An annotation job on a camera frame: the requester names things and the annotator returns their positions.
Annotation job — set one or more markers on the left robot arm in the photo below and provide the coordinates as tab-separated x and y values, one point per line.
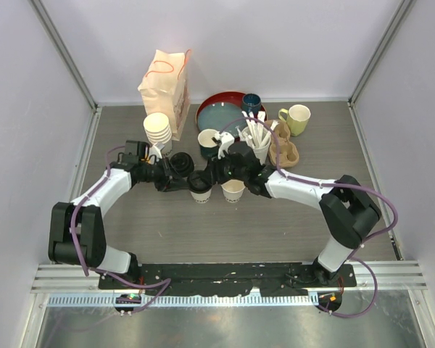
77	235

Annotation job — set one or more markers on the stack of white paper cups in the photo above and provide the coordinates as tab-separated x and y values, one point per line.
158	131

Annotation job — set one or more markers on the blue ceramic plate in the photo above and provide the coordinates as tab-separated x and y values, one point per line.
216	116

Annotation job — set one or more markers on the light green ceramic mug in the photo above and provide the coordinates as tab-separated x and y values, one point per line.
296	117

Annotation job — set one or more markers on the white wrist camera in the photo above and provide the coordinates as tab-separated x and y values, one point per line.
224	140
155	151

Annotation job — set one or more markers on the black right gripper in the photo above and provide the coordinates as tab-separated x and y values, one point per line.
212	172

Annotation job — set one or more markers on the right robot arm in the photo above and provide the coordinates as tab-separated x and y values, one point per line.
349	212

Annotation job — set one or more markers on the dark green ceramic mug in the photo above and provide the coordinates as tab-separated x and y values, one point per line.
208	146

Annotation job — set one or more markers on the black cup lid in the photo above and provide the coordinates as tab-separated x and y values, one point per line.
199	182

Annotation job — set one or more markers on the aluminium frame rail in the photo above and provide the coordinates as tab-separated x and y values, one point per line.
66	286

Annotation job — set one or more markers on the brown paper takeout bag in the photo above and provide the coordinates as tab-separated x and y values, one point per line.
165	88

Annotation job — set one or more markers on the white straw holder tin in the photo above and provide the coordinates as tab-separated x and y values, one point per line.
261	153

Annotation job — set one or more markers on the brown cardboard cup carrier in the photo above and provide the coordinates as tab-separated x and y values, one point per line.
287	154

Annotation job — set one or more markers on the white paper cup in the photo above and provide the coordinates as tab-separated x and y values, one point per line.
201	197
233	190

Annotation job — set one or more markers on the dark blue ceramic cup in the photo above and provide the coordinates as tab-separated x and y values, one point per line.
251	103

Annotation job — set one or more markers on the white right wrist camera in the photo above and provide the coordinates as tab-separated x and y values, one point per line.
224	140

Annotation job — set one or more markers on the red round tray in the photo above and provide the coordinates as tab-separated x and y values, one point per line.
233	97

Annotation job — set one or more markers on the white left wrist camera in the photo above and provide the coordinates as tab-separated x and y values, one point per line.
155	151

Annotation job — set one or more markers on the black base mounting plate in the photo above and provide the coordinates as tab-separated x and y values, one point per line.
273	279

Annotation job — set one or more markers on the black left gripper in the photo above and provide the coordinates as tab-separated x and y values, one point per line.
168	183

